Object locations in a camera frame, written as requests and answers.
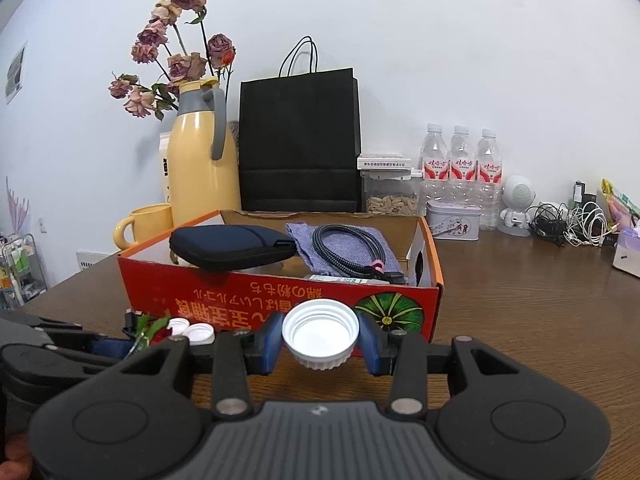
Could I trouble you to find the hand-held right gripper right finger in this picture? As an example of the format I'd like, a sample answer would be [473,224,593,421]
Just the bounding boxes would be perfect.
[356,317,521,418]

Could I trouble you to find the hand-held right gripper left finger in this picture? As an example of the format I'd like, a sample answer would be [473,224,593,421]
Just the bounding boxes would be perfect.
[117,317,287,420]

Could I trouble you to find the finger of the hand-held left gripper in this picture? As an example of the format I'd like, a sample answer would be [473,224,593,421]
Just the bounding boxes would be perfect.
[0,337,133,379]
[0,310,83,334]

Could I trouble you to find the large white ribbed cap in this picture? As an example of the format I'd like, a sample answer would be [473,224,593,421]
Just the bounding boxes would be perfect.
[281,299,361,372]

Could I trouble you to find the red artificial rose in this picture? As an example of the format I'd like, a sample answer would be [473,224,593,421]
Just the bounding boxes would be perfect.
[131,312,173,356]

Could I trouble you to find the red cardboard box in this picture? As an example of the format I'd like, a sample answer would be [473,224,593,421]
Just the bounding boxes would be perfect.
[117,208,445,346]

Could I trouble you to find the black braided cable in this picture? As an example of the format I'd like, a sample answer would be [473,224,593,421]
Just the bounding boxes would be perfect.
[311,224,407,286]

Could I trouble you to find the navy zip pouch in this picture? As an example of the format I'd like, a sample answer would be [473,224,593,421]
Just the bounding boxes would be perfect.
[169,225,298,273]

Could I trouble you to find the purple fabric pouch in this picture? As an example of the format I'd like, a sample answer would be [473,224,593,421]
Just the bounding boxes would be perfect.
[285,221,401,273]

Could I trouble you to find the person's left hand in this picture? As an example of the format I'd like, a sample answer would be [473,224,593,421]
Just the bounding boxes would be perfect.
[0,432,33,480]

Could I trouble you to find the black plug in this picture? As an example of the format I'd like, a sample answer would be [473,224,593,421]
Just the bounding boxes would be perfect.
[124,310,146,338]

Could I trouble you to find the yellow mug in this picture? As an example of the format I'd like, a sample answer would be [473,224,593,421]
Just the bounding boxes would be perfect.
[113,203,175,252]

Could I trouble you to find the clear container of seeds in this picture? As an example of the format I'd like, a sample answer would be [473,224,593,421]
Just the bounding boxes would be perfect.
[362,170,423,217]

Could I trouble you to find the white printed tin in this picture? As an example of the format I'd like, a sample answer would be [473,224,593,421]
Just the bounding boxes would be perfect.
[426,200,482,243]

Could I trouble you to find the flat white box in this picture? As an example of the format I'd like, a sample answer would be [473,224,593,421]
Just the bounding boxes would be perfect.
[357,152,413,170]

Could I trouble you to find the yellow thermos jug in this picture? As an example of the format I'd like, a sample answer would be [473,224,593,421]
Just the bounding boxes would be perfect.
[167,76,242,228]

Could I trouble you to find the clear water bottle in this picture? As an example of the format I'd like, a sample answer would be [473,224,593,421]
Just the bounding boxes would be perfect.
[419,122,451,206]
[474,127,503,232]
[447,125,477,206]

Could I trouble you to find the white robot speaker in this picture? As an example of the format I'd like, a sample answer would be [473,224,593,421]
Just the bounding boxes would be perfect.
[497,175,538,237]

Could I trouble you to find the black paper bag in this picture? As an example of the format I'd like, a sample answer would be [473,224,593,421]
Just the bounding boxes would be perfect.
[237,36,363,213]

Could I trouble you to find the white and purple tissue box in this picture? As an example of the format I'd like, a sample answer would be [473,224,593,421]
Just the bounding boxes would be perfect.
[612,227,640,278]

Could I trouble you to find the colourful snack packets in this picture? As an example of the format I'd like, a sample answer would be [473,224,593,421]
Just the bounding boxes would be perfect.
[600,177,640,231]

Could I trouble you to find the wire storage rack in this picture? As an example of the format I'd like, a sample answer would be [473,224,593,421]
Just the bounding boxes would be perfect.
[0,232,48,311]

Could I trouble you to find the white wall vent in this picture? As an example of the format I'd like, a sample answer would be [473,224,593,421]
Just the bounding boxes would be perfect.
[76,250,111,271]

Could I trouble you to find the purple wall decal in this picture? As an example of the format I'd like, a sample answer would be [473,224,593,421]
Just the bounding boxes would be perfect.
[5,176,31,236]

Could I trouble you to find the tangle of charger cables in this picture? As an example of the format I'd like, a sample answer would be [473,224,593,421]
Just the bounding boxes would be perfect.
[527,200,621,248]

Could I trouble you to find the wall picture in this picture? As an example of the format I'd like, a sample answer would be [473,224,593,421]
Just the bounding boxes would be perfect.
[5,46,27,106]

